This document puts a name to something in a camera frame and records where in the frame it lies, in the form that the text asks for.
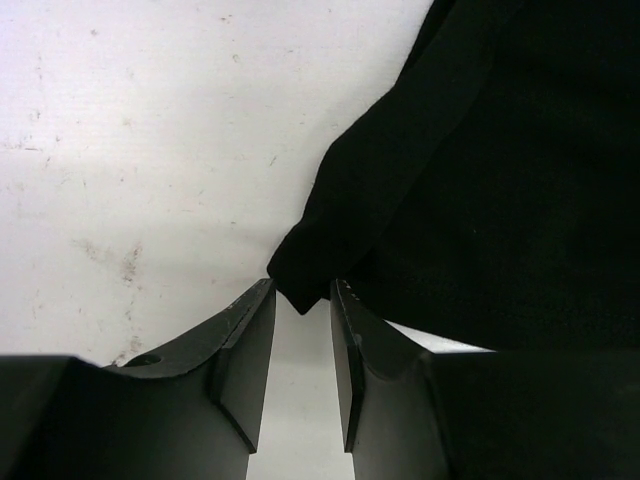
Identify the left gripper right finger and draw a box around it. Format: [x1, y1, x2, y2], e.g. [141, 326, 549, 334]
[330, 280, 639, 479]

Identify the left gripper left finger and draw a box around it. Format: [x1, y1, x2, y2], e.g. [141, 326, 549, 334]
[1, 279, 276, 479]

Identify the black tank top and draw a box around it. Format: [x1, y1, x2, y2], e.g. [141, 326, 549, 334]
[267, 1, 639, 350]

